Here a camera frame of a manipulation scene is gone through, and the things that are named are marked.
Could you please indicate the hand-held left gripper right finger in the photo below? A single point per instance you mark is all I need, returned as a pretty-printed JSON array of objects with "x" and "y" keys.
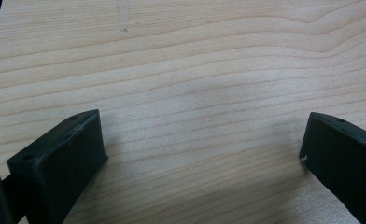
[{"x": 343, "y": 158}]

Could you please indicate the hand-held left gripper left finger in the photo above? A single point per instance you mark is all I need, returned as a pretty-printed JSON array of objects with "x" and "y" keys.
[{"x": 59, "y": 161}]

